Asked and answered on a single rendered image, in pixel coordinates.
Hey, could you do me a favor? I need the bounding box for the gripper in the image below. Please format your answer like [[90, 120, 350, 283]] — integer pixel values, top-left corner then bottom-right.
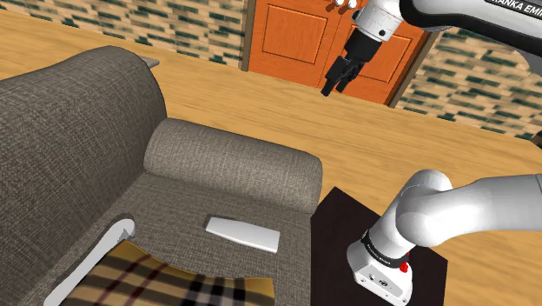
[[320, 27, 383, 97]]

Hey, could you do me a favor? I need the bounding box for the orange double door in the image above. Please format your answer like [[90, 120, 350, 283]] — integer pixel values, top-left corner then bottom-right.
[[240, 0, 440, 108]]

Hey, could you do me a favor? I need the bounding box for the white remote control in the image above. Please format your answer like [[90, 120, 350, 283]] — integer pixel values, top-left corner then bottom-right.
[[205, 216, 281, 254]]

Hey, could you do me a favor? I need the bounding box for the grey fabric sofa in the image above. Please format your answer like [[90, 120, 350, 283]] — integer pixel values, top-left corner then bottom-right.
[[0, 45, 324, 306]]

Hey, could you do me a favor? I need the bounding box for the yellow plaid cushion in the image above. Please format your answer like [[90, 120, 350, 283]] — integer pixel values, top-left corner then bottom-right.
[[59, 240, 276, 306]]

